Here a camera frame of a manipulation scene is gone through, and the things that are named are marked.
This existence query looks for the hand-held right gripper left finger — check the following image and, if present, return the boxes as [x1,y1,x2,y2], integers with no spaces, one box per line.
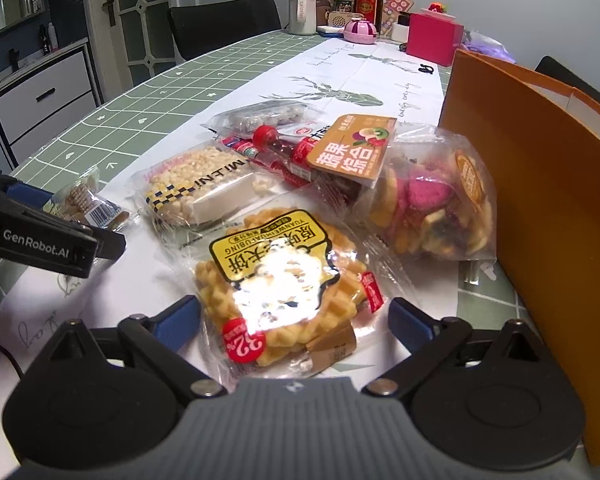
[45,296,227,399]

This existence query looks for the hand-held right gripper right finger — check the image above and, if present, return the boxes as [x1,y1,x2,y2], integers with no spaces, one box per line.
[362,297,548,399]

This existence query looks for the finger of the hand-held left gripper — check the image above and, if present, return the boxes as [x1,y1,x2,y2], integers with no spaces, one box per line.
[44,209,128,262]
[0,162,57,214]

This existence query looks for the small barcode snack packet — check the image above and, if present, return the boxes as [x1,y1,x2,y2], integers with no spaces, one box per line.
[42,166,132,234]

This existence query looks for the corn puff snack packet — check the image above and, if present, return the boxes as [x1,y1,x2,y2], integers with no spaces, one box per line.
[132,145,277,234]

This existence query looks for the yellow waffle packet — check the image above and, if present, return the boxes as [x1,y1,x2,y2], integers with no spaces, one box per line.
[180,207,407,387]

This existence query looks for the dried fruit chips bag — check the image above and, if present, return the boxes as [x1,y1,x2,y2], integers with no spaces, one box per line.
[305,114,499,262]

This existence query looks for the orange paper bag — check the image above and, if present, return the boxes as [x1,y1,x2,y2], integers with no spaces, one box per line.
[437,49,600,467]

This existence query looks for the red sausage packet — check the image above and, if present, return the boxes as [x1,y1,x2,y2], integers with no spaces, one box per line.
[219,125,332,189]

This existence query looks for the clear nut packet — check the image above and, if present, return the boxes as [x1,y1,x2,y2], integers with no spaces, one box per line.
[200,100,324,137]

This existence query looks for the white drawer cabinet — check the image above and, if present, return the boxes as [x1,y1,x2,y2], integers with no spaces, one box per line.
[0,37,106,169]

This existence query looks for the green and white tablecloth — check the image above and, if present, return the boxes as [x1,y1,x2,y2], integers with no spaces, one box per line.
[0,27,600,480]

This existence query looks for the glass panel door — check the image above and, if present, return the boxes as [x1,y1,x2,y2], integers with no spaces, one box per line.
[77,0,182,95]

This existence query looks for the black chair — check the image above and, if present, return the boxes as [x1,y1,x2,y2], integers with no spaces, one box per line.
[534,56,600,122]
[167,0,283,62]

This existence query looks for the purple plastic bag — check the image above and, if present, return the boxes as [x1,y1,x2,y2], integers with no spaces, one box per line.
[462,30,517,64]

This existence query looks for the pink box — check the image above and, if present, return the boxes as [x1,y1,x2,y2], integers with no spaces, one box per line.
[405,10,465,68]

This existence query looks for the small white jar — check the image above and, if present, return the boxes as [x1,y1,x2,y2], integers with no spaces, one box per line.
[391,11,412,44]

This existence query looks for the pink round container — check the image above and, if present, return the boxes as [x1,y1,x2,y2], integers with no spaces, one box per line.
[342,16,379,44]

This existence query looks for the dark glass liquor bottle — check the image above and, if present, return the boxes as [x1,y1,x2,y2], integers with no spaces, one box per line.
[354,0,384,38]

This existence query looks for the black cable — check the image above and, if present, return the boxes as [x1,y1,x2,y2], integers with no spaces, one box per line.
[0,342,27,380]

